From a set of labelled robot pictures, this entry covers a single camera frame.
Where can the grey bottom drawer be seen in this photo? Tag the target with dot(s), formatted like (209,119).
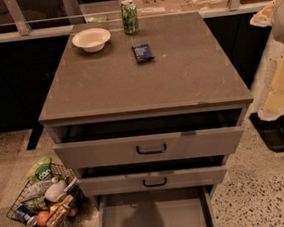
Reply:
(189,207)

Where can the grey drawer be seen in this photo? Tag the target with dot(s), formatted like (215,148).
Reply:
(179,173)
(150,139)
(189,207)

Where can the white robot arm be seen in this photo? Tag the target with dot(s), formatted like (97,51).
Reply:
(273,105)

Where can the grey drawer cabinet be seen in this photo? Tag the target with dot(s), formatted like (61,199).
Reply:
(190,74)

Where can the grey top drawer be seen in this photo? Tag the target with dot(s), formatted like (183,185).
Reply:
(150,139)

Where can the grey middle drawer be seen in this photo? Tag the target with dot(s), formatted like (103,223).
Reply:
(179,173)

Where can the dark blue snack packet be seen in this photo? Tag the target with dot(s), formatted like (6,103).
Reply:
(142,53)

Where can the white bowl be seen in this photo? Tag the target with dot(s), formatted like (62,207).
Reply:
(91,40)

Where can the green soda can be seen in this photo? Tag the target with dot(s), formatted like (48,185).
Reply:
(129,17)

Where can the green chip bag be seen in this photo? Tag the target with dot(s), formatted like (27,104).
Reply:
(40,170)

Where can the white plastic bottle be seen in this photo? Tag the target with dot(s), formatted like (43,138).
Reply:
(55,191)

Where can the clear water bottle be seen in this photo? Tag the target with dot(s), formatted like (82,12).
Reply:
(39,188)

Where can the yellow brown snack box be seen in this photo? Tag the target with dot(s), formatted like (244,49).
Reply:
(59,214)

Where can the black floor tray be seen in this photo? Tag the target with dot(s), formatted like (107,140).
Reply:
(271,132)

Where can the orange fruit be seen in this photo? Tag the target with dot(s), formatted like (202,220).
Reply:
(42,218)

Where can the blue soda can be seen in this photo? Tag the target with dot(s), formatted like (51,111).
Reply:
(25,216)

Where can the wire basket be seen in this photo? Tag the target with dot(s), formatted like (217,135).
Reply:
(40,203)

